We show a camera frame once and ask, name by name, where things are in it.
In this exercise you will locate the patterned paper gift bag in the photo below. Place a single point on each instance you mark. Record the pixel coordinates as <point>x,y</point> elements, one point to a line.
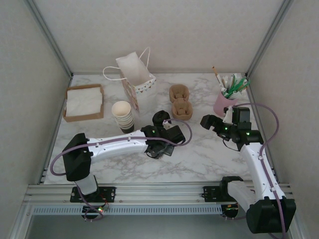
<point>132,67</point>

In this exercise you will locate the white paper napkin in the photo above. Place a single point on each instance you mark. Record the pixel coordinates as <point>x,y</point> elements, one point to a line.
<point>83,100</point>

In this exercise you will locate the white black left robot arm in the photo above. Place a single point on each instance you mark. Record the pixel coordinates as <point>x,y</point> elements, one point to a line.
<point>117,145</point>

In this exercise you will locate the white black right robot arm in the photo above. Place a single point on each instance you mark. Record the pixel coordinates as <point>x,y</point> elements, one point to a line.
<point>254,169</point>

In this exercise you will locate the pink straw holder cup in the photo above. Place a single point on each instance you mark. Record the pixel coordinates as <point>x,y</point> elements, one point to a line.
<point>219,103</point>

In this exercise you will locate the green straw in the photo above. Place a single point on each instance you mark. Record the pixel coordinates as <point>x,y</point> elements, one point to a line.
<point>234,81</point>
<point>236,86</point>

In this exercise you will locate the white wrapped straw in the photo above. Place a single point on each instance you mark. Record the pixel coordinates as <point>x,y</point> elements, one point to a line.
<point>225,81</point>

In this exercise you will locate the stack of paper cups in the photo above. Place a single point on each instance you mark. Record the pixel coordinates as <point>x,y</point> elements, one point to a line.
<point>121,109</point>

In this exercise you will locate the paper wrapped wooden stirrer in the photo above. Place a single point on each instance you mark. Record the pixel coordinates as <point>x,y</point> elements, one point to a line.
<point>218,77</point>

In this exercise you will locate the brown cardboard napkin tray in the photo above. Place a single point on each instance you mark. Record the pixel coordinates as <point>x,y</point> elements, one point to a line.
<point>84,117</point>

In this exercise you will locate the small circuit board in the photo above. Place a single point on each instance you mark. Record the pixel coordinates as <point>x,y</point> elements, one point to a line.
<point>231,209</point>
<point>94,210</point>

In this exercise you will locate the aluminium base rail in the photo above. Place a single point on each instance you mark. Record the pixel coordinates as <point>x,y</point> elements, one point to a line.
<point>159,193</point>

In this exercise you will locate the aluminium table end rail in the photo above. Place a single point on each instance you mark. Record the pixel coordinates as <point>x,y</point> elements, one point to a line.
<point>159,73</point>

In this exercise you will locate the aluminium frame post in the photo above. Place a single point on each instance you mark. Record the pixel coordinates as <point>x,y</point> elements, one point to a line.
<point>268,37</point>
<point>50,37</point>

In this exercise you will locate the aluminium frame leg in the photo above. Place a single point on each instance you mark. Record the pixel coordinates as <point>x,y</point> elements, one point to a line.
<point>21,221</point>

